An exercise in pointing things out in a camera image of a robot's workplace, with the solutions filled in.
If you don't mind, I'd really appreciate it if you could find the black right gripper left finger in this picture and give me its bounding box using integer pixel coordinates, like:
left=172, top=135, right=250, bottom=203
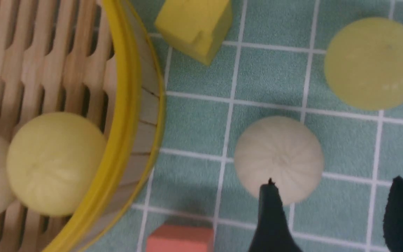
left=248, top=178, right=301, bottom=252

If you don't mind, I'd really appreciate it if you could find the yellow bun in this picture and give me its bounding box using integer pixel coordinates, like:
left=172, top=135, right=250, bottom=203
left=324, top=16, right=403, bottom=111
left=7, top=112, right=107, bottom=216

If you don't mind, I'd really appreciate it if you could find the yellow bun front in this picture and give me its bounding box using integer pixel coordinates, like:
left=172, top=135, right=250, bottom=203
left=7, top=112, right=107, bottom=216

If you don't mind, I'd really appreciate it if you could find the bamboo steamer tray yellow rim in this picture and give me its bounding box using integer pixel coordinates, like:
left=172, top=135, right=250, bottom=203
left=0, top=0, right=166, bottom=252

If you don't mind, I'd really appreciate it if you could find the orange foam cube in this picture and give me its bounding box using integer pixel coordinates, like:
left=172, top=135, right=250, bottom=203
left=145, top=224, right=214, bottom=252

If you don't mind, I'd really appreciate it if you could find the green checkered tablecloth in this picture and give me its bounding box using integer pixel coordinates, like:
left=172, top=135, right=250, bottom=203
left=88, top=0, right=403, bottom=252

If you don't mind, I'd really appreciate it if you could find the yellow foam cube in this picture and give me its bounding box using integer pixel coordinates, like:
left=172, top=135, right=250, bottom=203
left=155, top=0, right=233, bottom=66

